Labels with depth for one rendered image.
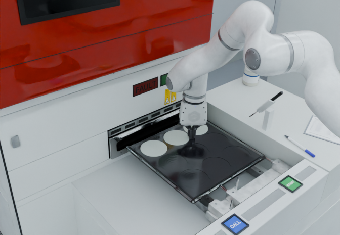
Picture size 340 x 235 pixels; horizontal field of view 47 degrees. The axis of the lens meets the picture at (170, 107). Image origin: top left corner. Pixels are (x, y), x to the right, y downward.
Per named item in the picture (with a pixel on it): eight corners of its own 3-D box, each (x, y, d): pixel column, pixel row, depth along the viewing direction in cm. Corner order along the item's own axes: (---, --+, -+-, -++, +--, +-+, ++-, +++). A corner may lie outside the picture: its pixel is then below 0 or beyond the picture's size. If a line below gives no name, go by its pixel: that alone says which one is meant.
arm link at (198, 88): (189, 99, 137) (211, 93, 141) (192, 65, 130) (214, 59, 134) (176, 89, 143) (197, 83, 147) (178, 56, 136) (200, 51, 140)
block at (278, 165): (270, 168, 141) (272, 161, 140) (276, 164, 143) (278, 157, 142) (289, 179, 136) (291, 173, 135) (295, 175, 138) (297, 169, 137)
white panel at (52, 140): (13, 203, 131) (-12, 100, 110) (191, 121, 177) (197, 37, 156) (16, 209, 129) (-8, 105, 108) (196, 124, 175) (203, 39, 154)
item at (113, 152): (109, 157, 149) (108, 137, 144) (193, 119, 174) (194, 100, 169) (111, 159, 147) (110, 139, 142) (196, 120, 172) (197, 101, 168)
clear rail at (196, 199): (189, 202, 124) (189, 199, 123) (263, 156, 145) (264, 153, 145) (193, 205, 123) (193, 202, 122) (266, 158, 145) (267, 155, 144)
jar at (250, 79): (239, 82, 179) (242, 63, 174) (249, 78, 183) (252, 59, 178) (251, 88, 175) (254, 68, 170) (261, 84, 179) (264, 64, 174)
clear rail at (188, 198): (124, 148, 147) (124, 145, 146) (127, 147, 148) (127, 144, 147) (193, 205, 123) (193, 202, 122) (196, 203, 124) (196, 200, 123)
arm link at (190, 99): (183, 97, 138) (182, 104, 140) (208, 96, 139) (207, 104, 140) (180, 86, 145) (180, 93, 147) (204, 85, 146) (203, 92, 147)
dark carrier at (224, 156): (129, 147, 147) (129, 146, 146) (196, 116, 166) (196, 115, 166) (193, 199, 125) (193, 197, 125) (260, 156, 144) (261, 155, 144)
